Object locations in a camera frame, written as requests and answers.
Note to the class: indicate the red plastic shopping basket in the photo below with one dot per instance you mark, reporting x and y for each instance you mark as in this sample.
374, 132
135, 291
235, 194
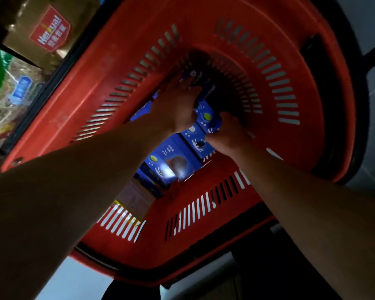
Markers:
268, 74

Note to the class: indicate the beige paper packet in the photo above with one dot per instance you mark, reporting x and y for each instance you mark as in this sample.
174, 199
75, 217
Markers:
134, 198

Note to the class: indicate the person's right forearm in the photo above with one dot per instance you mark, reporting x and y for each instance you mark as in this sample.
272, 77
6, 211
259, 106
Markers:
315, 215

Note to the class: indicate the brown cardboard box red label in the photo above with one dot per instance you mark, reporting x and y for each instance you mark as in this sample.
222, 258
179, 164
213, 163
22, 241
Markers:
37, 28

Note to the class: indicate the clear bag blue label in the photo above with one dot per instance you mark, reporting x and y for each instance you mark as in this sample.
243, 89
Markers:
12, 99

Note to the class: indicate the person's left hand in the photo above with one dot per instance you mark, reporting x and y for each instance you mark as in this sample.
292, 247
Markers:
173, 106

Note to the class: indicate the person's dark trousers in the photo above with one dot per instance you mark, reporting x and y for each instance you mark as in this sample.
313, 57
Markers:
278, 265

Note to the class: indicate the person's right hand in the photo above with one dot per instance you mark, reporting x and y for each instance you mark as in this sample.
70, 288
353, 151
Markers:
232, 137

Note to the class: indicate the person's right fingers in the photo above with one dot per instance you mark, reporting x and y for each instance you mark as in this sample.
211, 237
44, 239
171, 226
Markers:
226, 118

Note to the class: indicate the person's left fingers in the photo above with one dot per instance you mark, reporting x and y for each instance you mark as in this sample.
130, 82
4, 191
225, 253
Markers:
182, 85

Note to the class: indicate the blue snack box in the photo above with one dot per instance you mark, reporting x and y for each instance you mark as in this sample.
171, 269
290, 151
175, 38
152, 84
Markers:
207, 117
196, 142
142, 110
172, 159
148, 182

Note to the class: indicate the person's left forearm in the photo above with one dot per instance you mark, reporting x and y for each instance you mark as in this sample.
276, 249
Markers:
65, 190

